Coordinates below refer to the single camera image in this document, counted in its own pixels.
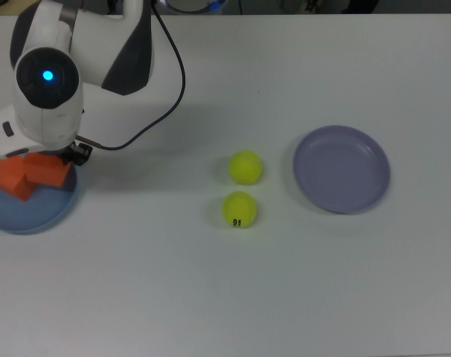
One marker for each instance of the purple plate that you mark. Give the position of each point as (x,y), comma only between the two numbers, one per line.
(341,175)

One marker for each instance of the blue plate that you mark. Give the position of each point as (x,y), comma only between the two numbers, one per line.
(24,215)

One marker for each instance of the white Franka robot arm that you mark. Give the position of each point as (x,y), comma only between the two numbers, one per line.
(43,122)

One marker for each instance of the orange cube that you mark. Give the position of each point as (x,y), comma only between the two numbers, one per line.
(9,180)
(48,173)

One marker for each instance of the yellow tennis ball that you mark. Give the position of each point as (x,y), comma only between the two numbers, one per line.
(245,166)
(239,206)

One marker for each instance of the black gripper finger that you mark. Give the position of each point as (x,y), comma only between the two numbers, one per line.
(77,154)

